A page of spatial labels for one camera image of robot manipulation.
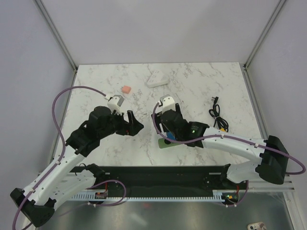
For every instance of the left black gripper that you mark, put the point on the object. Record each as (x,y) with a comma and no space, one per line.
(126,128)

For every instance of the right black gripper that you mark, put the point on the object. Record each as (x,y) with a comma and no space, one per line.
(178,110)

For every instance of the blue cube socket adapter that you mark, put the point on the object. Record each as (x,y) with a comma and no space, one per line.
(170,136)

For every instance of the green power strip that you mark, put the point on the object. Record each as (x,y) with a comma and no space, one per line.
(163,143)

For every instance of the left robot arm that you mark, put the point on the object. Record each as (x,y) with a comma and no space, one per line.
(39,200)

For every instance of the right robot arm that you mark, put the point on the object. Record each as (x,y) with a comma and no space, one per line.
(267,159)

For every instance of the pink plug adapter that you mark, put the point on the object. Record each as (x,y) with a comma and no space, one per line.
(126,89)

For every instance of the white triangular power strip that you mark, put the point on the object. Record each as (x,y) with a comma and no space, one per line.
(158,78)

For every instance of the smartphone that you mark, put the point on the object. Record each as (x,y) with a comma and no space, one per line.
(257,226)

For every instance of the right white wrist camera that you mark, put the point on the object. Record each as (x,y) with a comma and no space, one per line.
(167,102)

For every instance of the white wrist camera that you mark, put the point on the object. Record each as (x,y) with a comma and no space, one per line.
(167,102)
(114,103)

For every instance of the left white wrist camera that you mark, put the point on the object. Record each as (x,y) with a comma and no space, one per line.
(114,103)

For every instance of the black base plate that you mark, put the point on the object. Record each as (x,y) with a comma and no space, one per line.
(163,180)

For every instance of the white slotted cable duct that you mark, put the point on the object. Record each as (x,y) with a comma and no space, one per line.
(215,196)

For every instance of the left aluminium frame post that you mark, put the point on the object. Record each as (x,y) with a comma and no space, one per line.
(49,21)

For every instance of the aluminium frame post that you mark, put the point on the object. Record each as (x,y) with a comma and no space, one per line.
(264,33)
(49,21)

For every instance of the right aluminium frame post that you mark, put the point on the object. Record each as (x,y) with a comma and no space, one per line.
(264,33)

